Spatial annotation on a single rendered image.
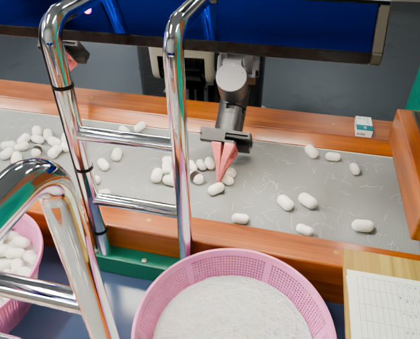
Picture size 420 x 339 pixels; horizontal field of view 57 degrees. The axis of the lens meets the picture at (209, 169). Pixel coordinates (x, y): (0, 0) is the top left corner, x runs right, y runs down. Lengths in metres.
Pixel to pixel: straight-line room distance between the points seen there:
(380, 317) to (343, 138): 0.46
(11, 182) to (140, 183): 0.60
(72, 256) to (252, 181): 0.56
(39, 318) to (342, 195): 0.58
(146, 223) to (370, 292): 0.36
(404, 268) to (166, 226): 0.37
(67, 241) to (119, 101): 0.81
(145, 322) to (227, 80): 0.43
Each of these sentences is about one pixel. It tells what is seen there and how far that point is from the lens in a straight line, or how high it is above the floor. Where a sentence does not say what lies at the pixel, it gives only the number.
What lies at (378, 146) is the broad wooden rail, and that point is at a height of 0.76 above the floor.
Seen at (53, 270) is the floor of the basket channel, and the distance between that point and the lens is 0.78.
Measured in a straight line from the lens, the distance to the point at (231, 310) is 0.61.
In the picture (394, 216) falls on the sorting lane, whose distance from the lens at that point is 0.79.
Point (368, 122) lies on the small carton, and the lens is 0.97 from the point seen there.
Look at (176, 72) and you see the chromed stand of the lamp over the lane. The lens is 0.45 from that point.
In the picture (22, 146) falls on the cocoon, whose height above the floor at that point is 0.75.
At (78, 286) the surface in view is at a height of 1.00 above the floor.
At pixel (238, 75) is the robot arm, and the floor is 0.95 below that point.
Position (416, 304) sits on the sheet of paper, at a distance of 0.62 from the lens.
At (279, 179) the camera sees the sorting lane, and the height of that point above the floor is 0.74.
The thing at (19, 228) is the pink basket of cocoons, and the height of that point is 0.74.
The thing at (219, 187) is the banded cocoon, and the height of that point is 0.76.
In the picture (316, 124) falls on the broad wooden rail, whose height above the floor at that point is 0.76.
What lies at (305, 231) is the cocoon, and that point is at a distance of 0.69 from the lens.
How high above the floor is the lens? 1.25
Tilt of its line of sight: 38 degrees down
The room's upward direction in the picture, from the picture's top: 1 degrees counter-clockwise
